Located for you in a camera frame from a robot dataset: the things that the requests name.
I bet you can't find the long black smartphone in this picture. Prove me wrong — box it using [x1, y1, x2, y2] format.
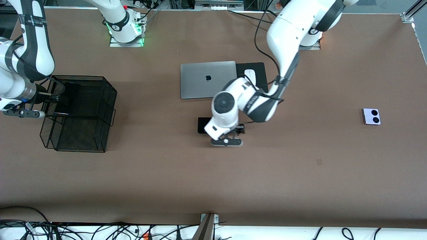
[56, 82, 81, 115]

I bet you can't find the black flip phone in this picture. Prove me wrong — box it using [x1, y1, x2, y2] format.
[197, 117, 214, 135]

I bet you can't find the lilac flip phone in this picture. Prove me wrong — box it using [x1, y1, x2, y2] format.
[362, 108, 381, 126]

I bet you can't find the black mouse pad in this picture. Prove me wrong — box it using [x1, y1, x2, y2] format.
[236, 62, 269, 94]

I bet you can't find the silver closed laptop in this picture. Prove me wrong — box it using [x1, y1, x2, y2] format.
[180, 61, 238, 100]

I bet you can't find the grey power strip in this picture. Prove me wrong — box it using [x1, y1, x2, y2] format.
[195, 0, 244, 10]

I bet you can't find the black wire mesh organizer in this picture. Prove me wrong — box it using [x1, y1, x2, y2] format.
[39, 75, 118, 153]

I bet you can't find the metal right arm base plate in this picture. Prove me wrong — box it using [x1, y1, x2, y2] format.
[109, 13, 145, 47]

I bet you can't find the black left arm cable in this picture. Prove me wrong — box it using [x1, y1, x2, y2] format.
[244, 10, 286, 124]

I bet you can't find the grey metal camera post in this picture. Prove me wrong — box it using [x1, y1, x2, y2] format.
[192, 213, 220, 240]

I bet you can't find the thick black looping cable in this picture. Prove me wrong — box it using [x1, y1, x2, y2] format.
[0, 206, 50, 224]

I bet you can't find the black cable on table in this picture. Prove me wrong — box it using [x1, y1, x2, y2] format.
[228, 9, 277, 24]

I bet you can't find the aluminium frame profile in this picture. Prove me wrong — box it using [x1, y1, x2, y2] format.
[401, 0, 427, 24]

